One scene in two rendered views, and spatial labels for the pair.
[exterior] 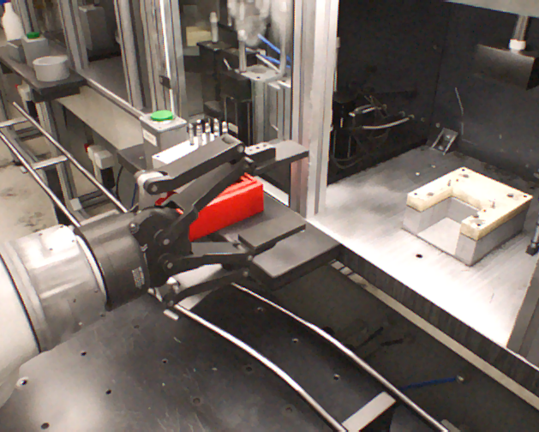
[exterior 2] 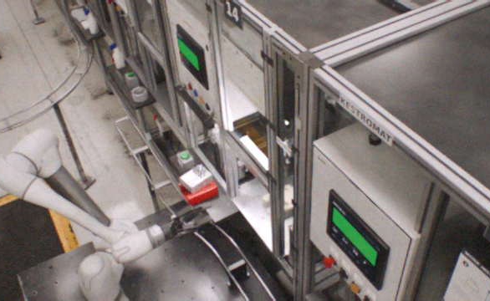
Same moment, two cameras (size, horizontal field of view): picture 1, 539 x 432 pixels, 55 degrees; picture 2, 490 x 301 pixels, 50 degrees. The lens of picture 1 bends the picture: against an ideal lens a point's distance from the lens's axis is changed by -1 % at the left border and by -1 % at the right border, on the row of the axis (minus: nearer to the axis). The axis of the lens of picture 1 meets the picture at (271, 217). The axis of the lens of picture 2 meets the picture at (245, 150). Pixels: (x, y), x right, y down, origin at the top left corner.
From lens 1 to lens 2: 1.78 m
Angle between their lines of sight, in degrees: 13
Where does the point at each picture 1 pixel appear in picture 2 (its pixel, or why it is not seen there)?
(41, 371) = not seen: hidden behind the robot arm
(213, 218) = (199, 198)
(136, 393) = (174, 251)
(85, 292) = (160, 239)
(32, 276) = (152, 237)
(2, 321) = (147, 245)
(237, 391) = (206, 253)
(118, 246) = (167, 230)
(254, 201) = (214, 191)
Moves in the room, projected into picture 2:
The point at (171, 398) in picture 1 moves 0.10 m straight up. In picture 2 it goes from (185, 254) to (182, 242)
